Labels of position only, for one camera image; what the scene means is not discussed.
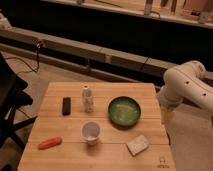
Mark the black rectangular block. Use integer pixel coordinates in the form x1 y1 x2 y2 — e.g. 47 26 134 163
62 97 71 116

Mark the black office chair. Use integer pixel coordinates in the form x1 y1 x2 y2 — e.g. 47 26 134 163
0 53 38 171

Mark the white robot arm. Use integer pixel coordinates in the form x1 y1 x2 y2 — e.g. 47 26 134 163
157 61 213 124

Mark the white paper cup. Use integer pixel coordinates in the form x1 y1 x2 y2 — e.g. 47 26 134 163
81 121 101 145

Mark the green bowl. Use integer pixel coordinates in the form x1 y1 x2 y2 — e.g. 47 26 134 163
108 96 141 127

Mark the wooden table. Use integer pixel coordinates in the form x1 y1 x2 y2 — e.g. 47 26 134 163
18 82 176 171

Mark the orange carrot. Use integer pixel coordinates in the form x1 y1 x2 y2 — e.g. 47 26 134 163
38 137 62 150

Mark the black cable on floor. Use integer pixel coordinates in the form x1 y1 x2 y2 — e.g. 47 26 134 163
3 39 44 74

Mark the white sponge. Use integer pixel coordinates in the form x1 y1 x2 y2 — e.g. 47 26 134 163
126 135 149 156

